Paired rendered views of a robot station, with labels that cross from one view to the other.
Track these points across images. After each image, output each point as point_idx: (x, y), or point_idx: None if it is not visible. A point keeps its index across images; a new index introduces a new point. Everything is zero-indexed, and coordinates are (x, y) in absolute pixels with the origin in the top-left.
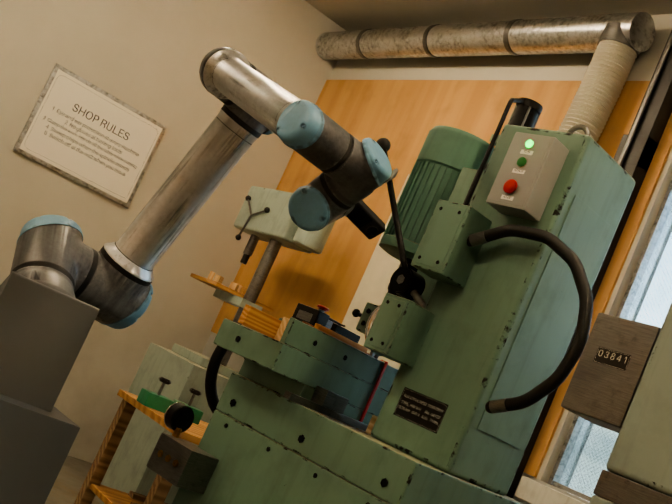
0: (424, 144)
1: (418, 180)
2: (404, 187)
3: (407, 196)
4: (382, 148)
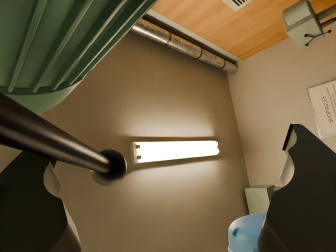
0: (41, 105)
1: (6, 55)
2: (99, 50)
3: (36, 23)
4: (102, 174)
